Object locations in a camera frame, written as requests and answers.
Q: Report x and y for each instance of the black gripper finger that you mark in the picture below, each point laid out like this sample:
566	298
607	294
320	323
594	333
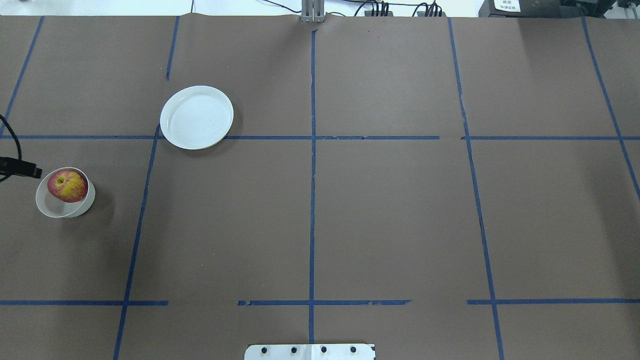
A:
17	167

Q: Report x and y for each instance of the red yellow apple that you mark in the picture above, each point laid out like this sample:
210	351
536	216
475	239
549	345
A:
68	185

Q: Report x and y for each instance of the black box with label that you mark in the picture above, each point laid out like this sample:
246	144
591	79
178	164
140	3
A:
547	9

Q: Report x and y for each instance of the white bowl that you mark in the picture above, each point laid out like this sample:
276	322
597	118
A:
54	208

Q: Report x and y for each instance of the aluminium frame post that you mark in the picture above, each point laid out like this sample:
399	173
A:
313	11

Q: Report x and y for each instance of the white round plate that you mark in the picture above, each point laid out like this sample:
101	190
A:
197	117

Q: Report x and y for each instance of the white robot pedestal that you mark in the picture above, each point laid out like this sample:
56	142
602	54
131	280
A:
327	351

